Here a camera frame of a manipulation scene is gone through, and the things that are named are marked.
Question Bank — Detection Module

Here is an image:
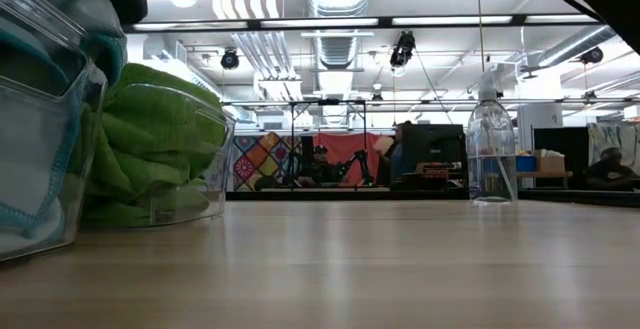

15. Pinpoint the green microfibre cloth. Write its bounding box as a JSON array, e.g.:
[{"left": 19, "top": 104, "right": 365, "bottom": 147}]
[{"left": 97, "top": 82, "right": 237, "bottom": 229}]

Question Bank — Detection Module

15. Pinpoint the black background stand frame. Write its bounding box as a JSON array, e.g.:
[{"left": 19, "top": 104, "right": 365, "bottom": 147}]
[{"left": 287, "top": 98, "right": 370, "bottom": 189}]

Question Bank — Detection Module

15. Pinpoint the cardboard box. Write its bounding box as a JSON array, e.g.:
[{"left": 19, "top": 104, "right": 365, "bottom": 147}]
[{"left": 533, "top": 149, "right": 566, "bottom": 173}]

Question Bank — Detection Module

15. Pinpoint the black overhead light bar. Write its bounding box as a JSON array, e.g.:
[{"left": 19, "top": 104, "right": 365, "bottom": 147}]
[{"left": 122, "top": 12, "right": 601, "bottom": 33}]

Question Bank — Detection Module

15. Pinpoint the silver ventilation duct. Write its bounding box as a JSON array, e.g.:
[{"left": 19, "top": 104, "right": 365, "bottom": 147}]
[
  {"left": 304, "top": 0, "right": 375, "bottom": 70},
  {"left": 537, "top": 23, "right": 619, "bottom": 69}
]

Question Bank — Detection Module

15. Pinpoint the clear spray bottle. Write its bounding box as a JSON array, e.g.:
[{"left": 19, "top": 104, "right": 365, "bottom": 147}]
[{"left": 465, "top": 68, "right": 520, "bottom": 205}]

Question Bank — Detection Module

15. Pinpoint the black cabinet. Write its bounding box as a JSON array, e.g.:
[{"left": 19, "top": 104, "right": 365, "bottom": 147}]
[{"left": 533, "top": 127, "right": 591, "bottom": 190}]

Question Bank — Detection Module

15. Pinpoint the thin hanging cable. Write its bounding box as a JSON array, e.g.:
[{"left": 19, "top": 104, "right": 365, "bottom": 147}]
[{"left": 474, "top": 0, "right": 486, "bottom": 73}]

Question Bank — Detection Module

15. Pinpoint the red hanging cloth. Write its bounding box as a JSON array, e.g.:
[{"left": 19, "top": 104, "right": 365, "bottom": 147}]
[{"left": 313, "top": 132, "right": 396, "bottom": 187}]

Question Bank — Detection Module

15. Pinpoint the patterned white cloth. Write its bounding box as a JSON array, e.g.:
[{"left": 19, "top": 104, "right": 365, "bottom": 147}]
[{"left": 588, "top": 121, "right": 640, "bottom": 170}]

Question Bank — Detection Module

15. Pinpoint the person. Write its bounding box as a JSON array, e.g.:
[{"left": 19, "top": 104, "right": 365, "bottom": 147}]
[
  {"left": 584, "top": 147, "right": 640, "bottom": 191},
  {"left": 382, "top": 121, "right": 414, "bottom": 188}
]

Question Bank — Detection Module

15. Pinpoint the black ceiling spotlight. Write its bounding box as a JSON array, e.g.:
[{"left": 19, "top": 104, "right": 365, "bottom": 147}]
[
  {"left": 220, "top": 47, "right": 240, "bottom": 71},
  {"left": 579, "top": 47, "right": 605, "bottom": 65},
  {"left": 389, "top": 30, "right": 417, "bottom": 69}
]

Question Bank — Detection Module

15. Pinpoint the colourful patchwork quilt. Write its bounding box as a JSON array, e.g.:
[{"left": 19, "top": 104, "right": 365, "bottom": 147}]
[{"left": 232, "top": 131, "right": 303, "bottom": 193}]

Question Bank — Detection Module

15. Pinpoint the black table frame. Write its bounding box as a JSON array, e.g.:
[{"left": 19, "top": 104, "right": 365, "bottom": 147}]
[{"left": 224, "top": 187, "right": 640, "bottom": 209}]

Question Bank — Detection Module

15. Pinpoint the clear plastic basket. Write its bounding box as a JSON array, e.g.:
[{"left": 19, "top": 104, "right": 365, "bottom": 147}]
[{"left": 0, "top": 0, "right": 109, "bottom": 263}]

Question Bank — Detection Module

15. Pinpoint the wooden background table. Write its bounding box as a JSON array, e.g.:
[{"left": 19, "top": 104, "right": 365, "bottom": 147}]
[{"left": 519, "top": 170, "right": 575, "bottom": 180}]

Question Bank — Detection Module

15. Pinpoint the black computer monitor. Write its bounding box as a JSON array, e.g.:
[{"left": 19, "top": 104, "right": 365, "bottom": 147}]
[{"left": 401, "top": 123, "right": 467, "bottom": 166}]

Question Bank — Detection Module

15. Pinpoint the white cylindrical appliance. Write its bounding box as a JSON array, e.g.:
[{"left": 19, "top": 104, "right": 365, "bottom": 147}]
[{"left": 516, "top": 103, "right": 564, "bottom": 153}]

